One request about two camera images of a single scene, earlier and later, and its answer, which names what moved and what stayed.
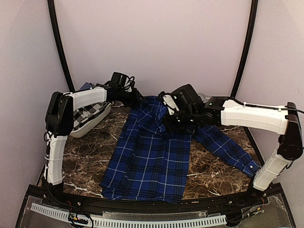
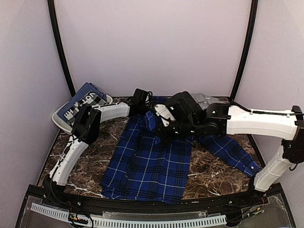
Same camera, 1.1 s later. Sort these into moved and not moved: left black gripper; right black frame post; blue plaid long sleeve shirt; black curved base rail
Moved: left black gripper
Not moved: blue plaid long sleeve shirt; black curved base rail; right black frame post
